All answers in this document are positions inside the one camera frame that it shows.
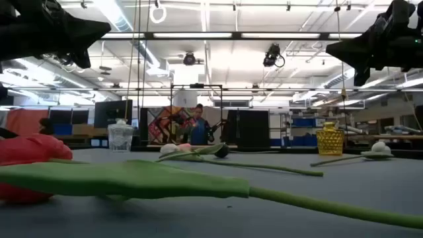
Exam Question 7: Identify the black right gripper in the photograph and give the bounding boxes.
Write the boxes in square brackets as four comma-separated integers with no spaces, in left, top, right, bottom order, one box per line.
[325,0,423,87]

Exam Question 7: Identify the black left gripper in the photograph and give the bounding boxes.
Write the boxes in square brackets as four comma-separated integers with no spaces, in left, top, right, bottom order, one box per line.
[0,0,112,70]

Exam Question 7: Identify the white artificial tulip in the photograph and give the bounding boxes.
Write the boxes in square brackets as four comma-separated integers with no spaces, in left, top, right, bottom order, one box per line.
[159,142,324,177]
[309,141,395,167]

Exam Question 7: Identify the red artificial tulip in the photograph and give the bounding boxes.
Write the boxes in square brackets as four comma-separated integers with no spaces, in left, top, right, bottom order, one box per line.
[0,134,423,231]

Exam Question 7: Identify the yellow glass vase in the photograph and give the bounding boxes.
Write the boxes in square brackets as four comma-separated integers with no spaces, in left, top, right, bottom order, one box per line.
[315,121,345,156]

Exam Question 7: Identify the clear glass vase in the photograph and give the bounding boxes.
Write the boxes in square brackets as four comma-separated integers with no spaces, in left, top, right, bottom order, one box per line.
[108,118,135,153]

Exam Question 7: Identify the black computer monitor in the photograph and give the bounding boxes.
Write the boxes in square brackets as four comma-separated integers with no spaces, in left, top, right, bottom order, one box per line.
[94,99,134,129]

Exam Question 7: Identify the person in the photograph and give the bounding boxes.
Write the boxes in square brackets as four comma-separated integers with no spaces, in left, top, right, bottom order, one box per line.
[188,103,215,146]
[38,118,56,136]

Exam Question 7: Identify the blue storage bins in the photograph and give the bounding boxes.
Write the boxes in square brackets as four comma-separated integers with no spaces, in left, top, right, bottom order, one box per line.
[269,118,319,147]

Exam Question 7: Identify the orange fabric partition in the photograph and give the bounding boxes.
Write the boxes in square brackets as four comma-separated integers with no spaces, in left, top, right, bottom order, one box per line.
[5,108,50,136]

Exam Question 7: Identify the large black panel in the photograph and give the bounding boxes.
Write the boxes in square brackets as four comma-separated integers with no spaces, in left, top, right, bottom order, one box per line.
[227,109,270,148]

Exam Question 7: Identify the black rig beam with lights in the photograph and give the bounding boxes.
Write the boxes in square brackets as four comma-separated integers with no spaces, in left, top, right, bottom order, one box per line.
[100,31,364,41]

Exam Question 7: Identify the blue table mat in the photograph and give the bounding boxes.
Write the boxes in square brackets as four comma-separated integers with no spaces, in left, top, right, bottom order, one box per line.
[0,147,423,238]

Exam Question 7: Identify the white hanging ring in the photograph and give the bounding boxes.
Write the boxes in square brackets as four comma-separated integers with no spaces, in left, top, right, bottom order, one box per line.
[149,3,167,24]

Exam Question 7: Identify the black overhead camera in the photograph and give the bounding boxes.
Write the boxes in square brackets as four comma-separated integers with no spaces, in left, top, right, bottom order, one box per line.
[262,42,286,69]

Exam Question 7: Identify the colourful patterned wall hanging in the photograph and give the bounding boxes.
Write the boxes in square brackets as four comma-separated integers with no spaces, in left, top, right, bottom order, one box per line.
[147,106,199,145]

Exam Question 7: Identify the black round ceiling camera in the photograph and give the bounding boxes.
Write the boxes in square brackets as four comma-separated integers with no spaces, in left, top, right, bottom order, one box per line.
[182,52,197,66]

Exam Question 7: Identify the black aluminium table frame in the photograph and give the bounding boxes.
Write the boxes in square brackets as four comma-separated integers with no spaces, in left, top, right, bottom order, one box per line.
[65,144,423,160]

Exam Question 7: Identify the black metal frame stand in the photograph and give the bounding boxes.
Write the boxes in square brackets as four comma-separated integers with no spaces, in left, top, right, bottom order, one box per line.
[170,84,224,146]

